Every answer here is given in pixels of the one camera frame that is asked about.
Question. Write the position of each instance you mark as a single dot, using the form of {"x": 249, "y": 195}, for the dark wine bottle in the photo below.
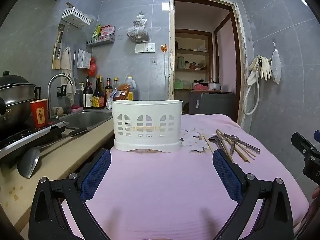
{"x": 88, "y": 97}

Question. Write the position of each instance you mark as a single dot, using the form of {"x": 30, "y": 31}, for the steel steamer pot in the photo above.
{"x": 15, "y": 100}

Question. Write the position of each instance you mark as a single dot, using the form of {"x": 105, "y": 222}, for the thin metal hanging tool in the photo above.
{"x": 74, "y": 62}

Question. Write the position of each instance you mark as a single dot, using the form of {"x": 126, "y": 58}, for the green box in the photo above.
{"x": 179, "y": 84}

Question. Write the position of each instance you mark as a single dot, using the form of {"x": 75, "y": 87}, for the red snack packet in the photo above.
{"x": 107, "y": 30}

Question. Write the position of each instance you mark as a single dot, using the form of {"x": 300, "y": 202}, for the white wall switch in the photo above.
{"x": 140, "y": 48}

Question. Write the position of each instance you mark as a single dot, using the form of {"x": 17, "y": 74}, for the cream rubber glove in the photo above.
{"x": 265, "y": 68}
{"x": 252, "y": 67}

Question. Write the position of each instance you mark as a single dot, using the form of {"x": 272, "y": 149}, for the cooking oil jug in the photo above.
{"x": 131, "y": 85}

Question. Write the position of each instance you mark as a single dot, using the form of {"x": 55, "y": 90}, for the beige hanging cloth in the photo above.
{"x": 65, "y": 60}

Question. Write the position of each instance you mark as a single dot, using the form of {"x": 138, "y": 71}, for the green snack packet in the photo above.
{"x": 96, "y": 31}

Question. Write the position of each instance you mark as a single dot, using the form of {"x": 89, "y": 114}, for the pink floral blanket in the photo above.
{"x": 162, "y": 180}

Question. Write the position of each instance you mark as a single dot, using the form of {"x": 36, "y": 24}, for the red paper cup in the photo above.
{"x": 38, "y": 115}

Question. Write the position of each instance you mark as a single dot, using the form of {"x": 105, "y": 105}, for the brown sauce bottle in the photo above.
{"x": 108, "y": 88}

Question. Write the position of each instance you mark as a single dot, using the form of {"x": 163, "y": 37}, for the set of wooden chopsticks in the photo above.
{"x": 226, "y": 148}

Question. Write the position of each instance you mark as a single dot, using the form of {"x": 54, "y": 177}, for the white plastic utensil basket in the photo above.
{"x": 147, "y": 110}

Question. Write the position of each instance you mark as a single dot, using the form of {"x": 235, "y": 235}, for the wooden shelf unit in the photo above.
{"x": 192, "y": 51}

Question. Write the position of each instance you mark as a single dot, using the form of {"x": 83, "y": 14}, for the green jar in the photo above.
{"x": 180, "y": 63}

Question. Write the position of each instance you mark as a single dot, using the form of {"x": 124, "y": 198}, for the small steel pot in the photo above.
{"x": 214, "y": 86}

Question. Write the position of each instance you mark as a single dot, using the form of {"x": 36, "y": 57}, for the white wall basket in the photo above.
{"x": 75, "y": 17}

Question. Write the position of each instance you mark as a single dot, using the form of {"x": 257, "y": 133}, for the white wall socket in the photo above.
{"x": 150, "y": 47}

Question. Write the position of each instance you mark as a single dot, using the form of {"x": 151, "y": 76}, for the person's right hand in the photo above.
{"x": 316, "y": 192}

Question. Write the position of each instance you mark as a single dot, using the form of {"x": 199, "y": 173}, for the grey refrigerator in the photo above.
{"x": 212, "y": 102}

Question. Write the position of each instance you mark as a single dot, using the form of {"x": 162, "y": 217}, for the metal wok spatula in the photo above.
{"x": 28, "y": 162}

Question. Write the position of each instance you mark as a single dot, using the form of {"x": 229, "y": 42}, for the grey wall shelf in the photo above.
{"x": 100, "y": 41}

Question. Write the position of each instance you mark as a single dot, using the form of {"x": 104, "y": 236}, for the white wall box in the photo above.
{"x": 83, "y": 60}

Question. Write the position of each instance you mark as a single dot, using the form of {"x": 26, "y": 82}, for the wooden cutting board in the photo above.
{"x": 56, "y": 55}

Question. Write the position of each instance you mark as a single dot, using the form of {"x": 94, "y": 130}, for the wooden door frame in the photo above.
{"x": 171, "y": 55}

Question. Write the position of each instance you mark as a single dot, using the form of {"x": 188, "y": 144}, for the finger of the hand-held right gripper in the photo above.
{"x": 300, "y": 141}

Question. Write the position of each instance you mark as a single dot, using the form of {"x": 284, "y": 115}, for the metal spoon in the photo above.
{"x": 232, "y": 150}
{"x": 213, "y": 138}

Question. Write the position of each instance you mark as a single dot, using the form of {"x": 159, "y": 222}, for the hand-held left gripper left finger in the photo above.
{"x": 97, "y": 172}

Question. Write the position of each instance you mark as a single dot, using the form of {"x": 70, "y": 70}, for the pink cloth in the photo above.
{"x": 200, "y": 87}

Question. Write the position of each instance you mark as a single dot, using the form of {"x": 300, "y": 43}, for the steel sink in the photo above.
{"x": 87, "y": 120}

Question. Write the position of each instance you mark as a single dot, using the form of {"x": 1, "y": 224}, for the black stove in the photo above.
{"x": 15, "y": 140}

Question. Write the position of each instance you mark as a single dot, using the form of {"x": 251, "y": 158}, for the red plastic bag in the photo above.
{"x": 92, "y": 67}

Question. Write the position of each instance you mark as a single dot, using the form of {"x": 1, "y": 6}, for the clear bag of dried goods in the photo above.
{"x": 137, "y": 32}

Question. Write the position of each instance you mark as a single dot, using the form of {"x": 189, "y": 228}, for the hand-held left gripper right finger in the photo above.
{"x": 225, "y": 175}

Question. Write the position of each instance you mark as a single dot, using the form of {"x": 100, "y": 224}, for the white mesh bag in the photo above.
{"x": 275, "y": 67}

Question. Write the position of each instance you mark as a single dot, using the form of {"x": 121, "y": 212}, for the metal faucet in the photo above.
{"x": 50, "y": 92}

